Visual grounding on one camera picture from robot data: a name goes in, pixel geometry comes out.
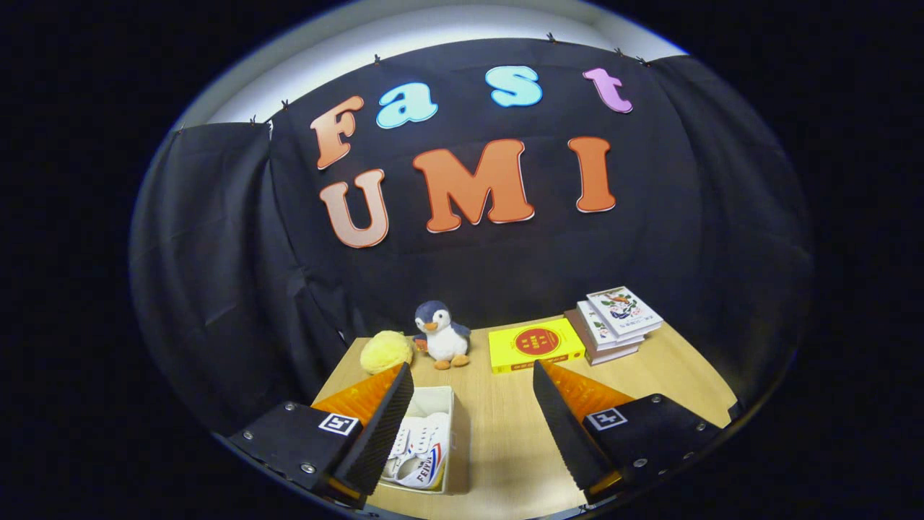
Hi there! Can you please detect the yellow book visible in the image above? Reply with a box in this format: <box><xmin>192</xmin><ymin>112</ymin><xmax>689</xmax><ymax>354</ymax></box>
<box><xmin>488</xmin><ymin>318</ymin><xmax>587</xmax><ymax>375</ymax></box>

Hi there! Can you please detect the black backdrop cloth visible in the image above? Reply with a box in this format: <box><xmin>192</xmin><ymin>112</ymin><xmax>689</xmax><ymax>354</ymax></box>
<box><xmin>130</xmin><ymin>36</ymin><xmax>816</xmax><ymax>434</ymax></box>

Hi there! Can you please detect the yellow bun plush toy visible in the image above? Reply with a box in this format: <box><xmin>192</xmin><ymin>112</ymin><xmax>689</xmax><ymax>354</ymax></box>
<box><xmin>359</xmin><ymin>330</ymin><xmax>414</xmax><ymax>376</ymax></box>

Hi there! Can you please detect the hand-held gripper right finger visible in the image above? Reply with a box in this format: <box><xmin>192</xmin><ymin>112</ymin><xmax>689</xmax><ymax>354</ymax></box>
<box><xmin>532</xmin><ymin>360</ymin><xmax>725</xmax><ymax>506</ymax></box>

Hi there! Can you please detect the white illustrated book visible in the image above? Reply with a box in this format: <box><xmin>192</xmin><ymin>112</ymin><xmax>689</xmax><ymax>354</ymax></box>
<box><xmin>586</xmin><ymin>287</ymin><xmax>664</xmax><ymax>341</ymax></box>

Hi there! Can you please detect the penguin plush toy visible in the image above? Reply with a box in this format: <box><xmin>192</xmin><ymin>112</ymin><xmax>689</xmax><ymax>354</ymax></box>
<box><xmin>414</xmin><ymin>300</ymin><xmax>472</xmax><ymax>371</ymax></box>

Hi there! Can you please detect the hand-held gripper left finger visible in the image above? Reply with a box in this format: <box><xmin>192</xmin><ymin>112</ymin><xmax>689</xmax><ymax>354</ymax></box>
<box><xmin>225</xmin><ymin>363</ymin><xmax>415</xmax><ymax>510</ymax></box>

